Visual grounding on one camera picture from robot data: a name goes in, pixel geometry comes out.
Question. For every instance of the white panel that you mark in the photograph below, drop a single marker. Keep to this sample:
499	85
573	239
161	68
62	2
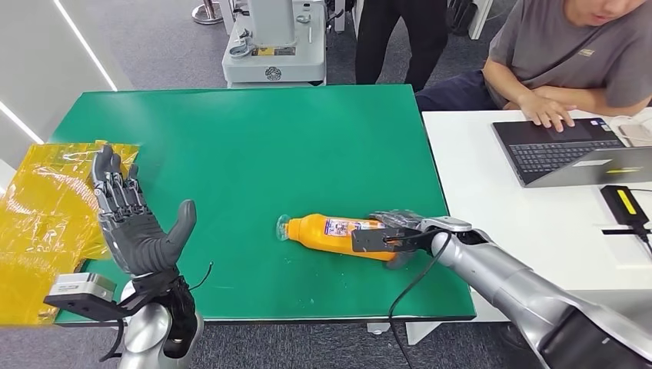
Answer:
481	18

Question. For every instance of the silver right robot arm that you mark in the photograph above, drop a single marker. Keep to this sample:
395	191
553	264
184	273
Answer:
509	285

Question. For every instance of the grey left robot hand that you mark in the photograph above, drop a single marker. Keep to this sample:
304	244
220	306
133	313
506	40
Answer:
137	239

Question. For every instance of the black bags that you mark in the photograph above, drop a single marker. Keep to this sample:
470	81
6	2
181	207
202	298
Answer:
463	15

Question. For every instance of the orange plastic bottle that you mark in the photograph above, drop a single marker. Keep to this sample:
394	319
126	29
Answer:
316	234

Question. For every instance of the seated person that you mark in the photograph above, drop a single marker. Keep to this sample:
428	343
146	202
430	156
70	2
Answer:
560	51

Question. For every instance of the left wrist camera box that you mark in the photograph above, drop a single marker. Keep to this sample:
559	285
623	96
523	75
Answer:
81	290

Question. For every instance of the grey machine base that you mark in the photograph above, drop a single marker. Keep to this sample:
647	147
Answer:
275	63

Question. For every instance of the metal stanchion base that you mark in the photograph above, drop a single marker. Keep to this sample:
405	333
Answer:
206	12

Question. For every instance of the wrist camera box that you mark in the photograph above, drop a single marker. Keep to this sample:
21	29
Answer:
372	240
81	290

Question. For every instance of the yellow film-wrapped cardboard box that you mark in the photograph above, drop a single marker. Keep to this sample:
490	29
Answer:
40	219

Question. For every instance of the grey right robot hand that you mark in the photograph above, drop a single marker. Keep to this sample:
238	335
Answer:
400	219

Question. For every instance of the person's hand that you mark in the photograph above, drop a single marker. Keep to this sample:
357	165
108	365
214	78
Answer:
545	109

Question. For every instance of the pale phone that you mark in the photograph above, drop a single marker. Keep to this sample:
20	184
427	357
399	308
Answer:
635	133

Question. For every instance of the standing person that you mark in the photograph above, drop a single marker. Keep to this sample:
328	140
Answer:
382	40

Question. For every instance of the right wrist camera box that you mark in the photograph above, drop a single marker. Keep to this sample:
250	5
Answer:
372	240

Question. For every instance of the dark grey laptop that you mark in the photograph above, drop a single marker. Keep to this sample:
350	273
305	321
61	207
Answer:
555	147

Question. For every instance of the black power adapter yellow label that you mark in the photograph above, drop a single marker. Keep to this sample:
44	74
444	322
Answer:
622	205

